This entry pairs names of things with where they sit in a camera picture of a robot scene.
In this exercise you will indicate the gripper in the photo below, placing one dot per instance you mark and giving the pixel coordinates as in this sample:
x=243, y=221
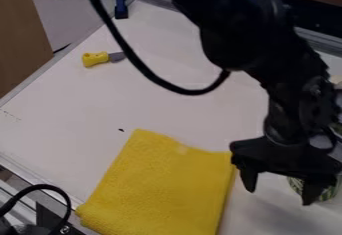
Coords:
x=285, y=159

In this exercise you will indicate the cardboard box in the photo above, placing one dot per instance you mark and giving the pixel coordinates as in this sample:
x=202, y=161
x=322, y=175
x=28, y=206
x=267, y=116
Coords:
x=20, y=32

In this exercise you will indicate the yellow cloth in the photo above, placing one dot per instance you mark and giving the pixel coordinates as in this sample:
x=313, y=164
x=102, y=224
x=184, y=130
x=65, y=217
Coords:
x=164, y=185

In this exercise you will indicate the yellow toy knife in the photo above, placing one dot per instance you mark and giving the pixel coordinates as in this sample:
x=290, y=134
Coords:
x=95, y=59

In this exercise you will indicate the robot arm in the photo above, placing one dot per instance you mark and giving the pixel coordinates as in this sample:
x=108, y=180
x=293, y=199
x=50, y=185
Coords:
x=249, y=29

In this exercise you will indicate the green patterned cup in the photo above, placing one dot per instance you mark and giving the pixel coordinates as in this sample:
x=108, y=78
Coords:
x=330, y=192

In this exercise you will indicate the blue clamp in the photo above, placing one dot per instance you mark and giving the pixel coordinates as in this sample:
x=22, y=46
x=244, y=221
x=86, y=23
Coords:
x=120, y=0

